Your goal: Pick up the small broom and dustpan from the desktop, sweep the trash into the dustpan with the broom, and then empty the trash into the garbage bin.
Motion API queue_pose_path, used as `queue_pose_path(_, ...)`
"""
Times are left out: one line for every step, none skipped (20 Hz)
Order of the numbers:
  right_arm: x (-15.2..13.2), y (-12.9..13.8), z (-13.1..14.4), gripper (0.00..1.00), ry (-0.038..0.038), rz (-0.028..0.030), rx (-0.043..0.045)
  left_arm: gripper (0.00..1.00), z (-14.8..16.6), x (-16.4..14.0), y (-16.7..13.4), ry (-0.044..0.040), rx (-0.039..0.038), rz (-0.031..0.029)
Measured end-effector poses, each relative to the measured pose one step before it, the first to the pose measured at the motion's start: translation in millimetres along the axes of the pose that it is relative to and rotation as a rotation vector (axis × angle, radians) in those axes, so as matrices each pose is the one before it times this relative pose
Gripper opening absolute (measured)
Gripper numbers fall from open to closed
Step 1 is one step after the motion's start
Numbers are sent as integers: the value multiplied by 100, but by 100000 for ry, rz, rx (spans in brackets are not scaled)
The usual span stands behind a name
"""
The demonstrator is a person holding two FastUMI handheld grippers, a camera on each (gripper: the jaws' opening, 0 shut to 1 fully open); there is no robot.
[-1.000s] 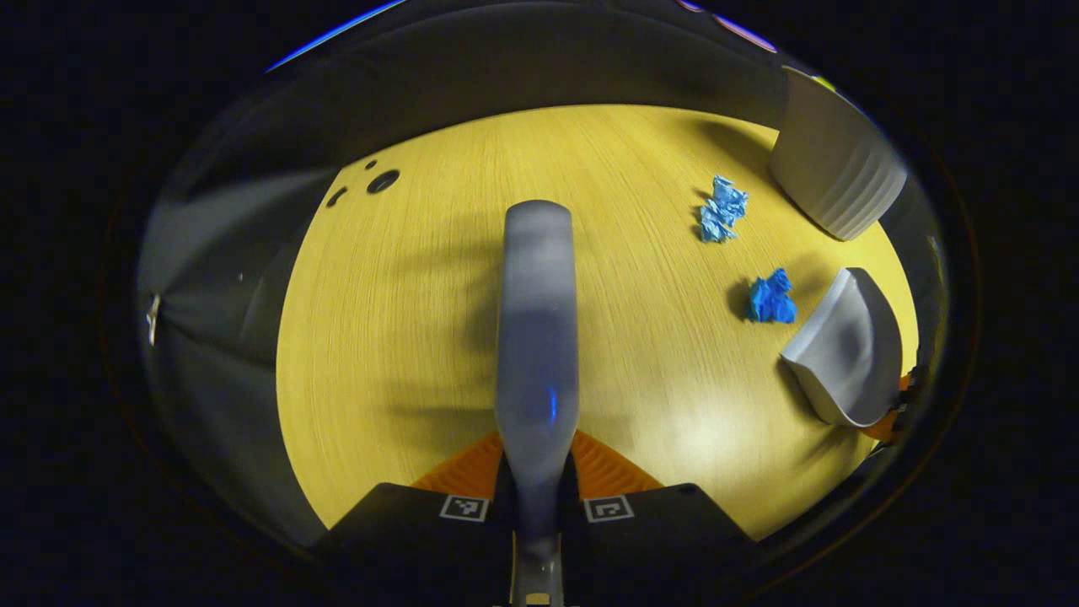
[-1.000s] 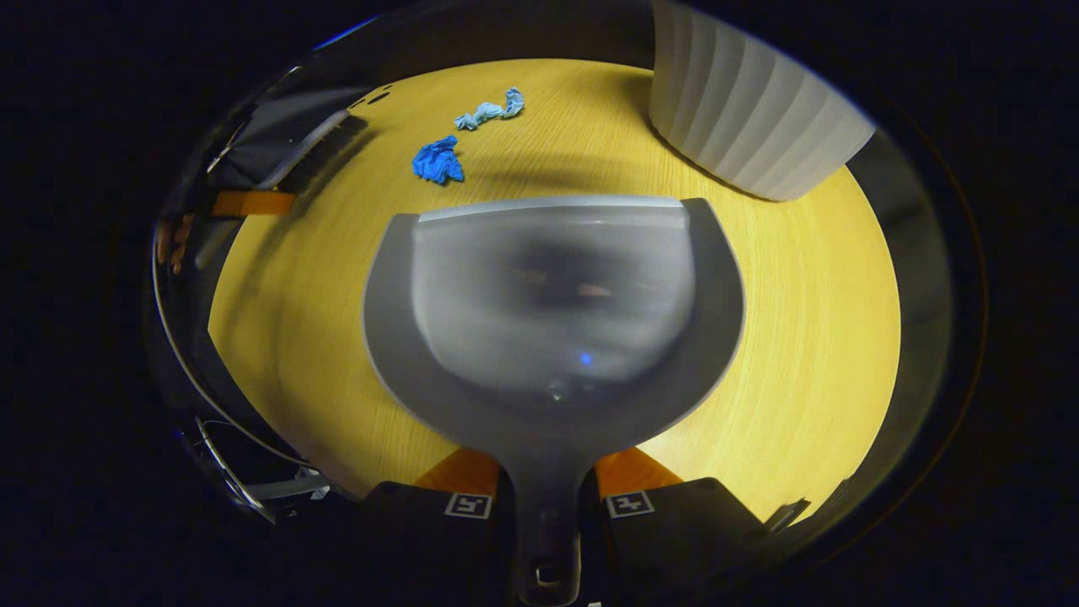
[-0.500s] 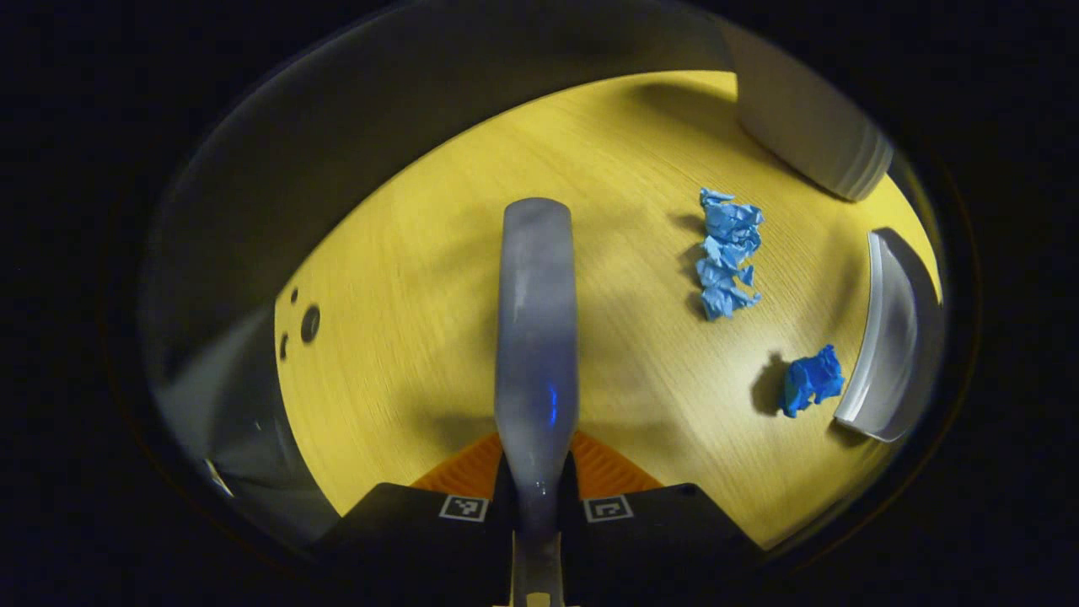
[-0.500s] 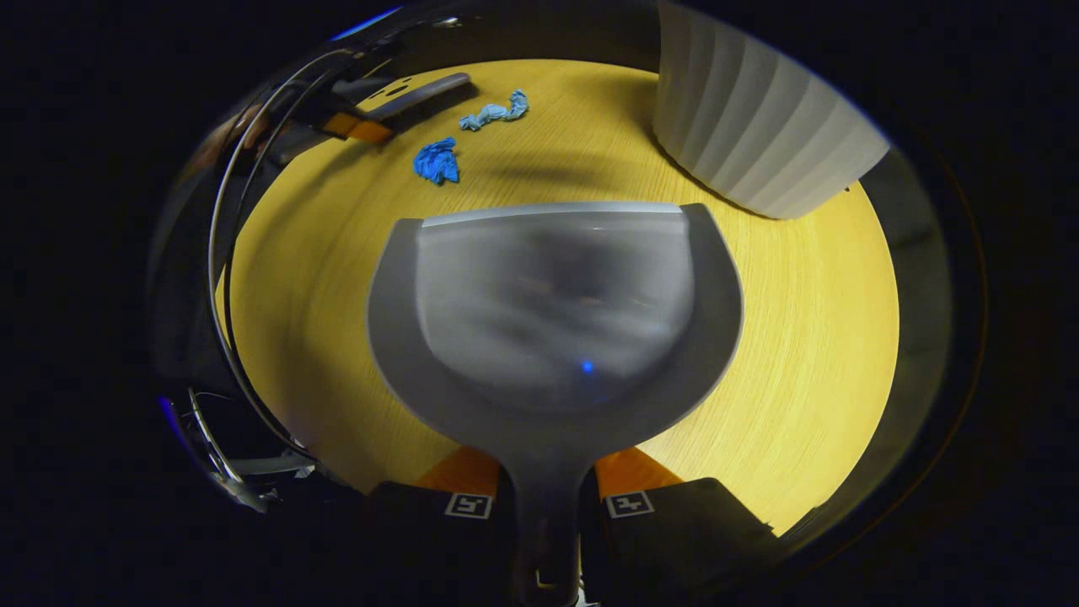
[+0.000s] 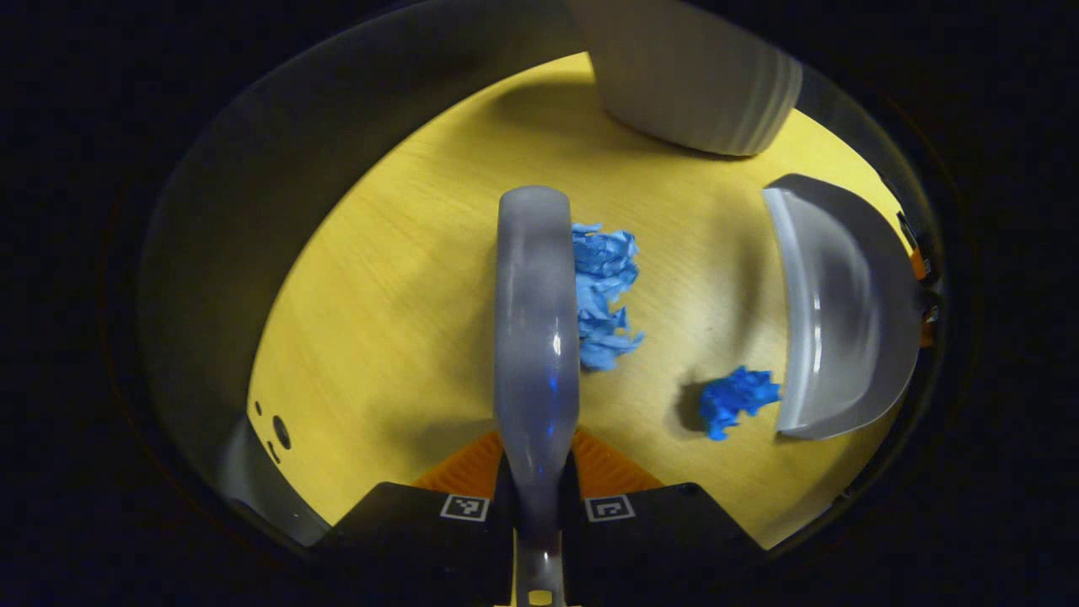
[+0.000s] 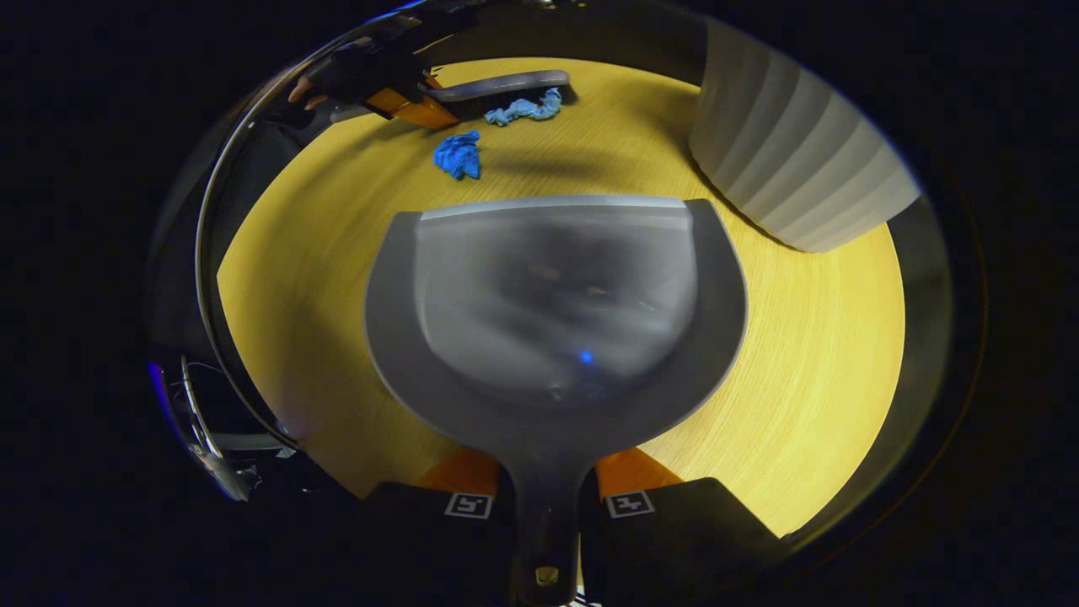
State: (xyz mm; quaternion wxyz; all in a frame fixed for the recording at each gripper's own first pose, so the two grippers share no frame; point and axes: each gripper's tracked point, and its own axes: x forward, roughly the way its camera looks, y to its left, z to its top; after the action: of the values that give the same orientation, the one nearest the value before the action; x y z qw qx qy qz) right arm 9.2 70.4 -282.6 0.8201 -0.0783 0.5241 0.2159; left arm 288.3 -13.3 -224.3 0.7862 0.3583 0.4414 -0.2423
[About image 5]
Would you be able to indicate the dark blue paper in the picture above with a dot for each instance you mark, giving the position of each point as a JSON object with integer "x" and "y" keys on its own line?
{"x": 735, "y": 400}

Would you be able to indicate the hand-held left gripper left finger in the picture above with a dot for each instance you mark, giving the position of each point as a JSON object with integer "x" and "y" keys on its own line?
{"x": 421, "y": 531}

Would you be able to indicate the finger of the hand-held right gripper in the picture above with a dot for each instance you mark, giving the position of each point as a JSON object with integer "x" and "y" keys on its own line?
{"x": 917, "y": 257}
{"x": 929, "y": 324}

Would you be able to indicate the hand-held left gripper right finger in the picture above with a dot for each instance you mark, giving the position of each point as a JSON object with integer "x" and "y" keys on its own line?
{"x": 657, "y": 531}

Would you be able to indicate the grey plastic dustpan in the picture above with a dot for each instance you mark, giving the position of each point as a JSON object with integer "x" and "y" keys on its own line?
{"x": 843, "y": 320}

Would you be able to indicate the grey ribbed garbage bin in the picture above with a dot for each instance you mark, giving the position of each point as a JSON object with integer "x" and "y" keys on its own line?
{"x": 691, "y": 76}

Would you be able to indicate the light blue paper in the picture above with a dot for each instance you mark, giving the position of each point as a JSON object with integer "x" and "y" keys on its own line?
{"x": 600, "y": 287}

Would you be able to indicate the small grey broom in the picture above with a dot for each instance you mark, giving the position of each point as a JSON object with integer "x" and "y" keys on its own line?
{"x": 537, "y": 337}

